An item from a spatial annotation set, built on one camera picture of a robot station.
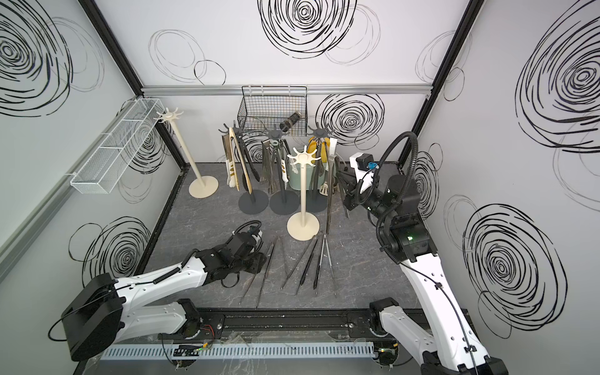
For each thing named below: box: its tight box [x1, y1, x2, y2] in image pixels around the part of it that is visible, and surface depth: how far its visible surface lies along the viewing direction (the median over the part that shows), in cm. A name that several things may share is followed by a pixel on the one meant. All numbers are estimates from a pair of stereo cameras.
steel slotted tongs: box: [276, 138, 292, 190], surface depth 77 cm
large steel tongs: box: [260, 139, 281, 196], surface depth 79 cm
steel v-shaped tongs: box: [276, 235, 290, 278], surface depth 92 cm
